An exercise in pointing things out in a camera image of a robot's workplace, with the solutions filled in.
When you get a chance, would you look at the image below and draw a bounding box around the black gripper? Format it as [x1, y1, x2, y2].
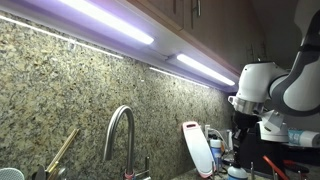
[232, 110, 260, 164]

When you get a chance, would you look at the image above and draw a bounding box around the soap bottle with black pump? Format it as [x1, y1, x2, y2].
[227, 161, 248, 180]

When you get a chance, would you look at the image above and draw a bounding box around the white bottle with blue label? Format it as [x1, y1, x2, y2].
[209, 134, 223, 173]

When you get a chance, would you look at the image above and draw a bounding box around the black box appliance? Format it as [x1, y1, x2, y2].
[231, 114, 288, 176]

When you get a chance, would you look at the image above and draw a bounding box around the metal dish rack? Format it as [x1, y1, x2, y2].
[210, 160, 304, 180]

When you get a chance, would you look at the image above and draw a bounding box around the pink-rimmed white cutting board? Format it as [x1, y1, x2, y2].
[181, 120, 215, 179]

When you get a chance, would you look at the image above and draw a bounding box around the wrapped paper towel roll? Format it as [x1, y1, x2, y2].
[287, 128, 320, 148]

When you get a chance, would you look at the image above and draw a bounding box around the under-cabinet light strip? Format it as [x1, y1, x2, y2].
[175, 53, 236, 87]
[58, 0, 155, 46]

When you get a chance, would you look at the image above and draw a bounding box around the steel gooseneck faucet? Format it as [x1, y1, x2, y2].
[103, 104, 151, 180]

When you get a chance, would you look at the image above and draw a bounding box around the metal mesh strainer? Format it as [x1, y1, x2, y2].
[0, 167, 25, 180]

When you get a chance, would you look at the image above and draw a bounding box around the white power adapter cable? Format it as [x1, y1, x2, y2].
[203, 124, 232, 151]

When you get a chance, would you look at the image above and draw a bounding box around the red-handled tool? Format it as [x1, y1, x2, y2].
[262, 155, 290, 180]

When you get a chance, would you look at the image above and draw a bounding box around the wooden wall cabinet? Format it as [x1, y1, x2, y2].
[126, 0, 268, 91]

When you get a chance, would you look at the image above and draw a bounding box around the steel cabinet handle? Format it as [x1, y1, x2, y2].
[195, 0, 203, 18]

